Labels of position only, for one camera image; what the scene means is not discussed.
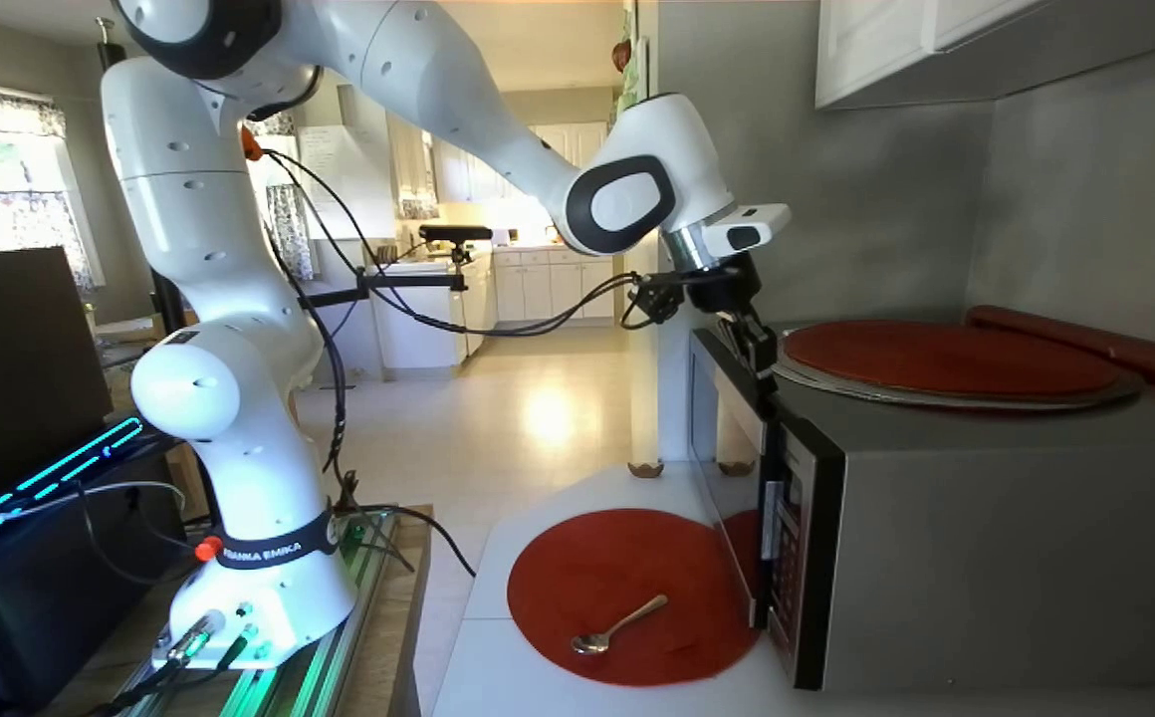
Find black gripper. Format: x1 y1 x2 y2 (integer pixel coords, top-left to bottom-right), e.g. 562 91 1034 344
682 257 785 383

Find grey microwave oven body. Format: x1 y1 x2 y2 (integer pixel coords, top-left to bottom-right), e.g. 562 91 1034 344
758 315 1155 696

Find round red mat on tray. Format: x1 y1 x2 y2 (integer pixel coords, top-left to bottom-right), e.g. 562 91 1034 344
781 315 1127 408

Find round red woven placemat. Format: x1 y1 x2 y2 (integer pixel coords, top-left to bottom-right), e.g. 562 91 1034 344
507 505 762 690

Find silver metal spoon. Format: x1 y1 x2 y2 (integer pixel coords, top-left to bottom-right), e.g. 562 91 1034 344
571 589 672 663

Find red round plate high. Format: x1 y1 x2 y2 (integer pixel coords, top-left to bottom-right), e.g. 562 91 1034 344
769 322 1150 419

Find robot mounting table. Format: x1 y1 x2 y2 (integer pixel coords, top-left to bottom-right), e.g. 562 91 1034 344
45 505 439 717

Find black computer monitor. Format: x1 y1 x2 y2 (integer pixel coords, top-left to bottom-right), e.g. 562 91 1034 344
0 243 115 530

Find black case with LED strips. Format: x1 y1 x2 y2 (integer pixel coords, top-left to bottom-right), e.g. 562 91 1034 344
0 412 198 717

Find window with blinds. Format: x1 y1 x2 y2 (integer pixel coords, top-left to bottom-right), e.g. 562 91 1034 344
0 81 105 293

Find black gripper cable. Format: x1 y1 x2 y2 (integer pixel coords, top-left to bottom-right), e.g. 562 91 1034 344
256 141 688 344

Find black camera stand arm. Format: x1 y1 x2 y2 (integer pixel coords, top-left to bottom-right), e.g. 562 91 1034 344
295 220 498 315

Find white wall cabinet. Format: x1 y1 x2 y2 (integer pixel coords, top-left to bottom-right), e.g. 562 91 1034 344
811 0 1155 116

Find black base cable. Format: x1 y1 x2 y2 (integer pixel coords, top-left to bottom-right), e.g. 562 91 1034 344
323 463 483 581

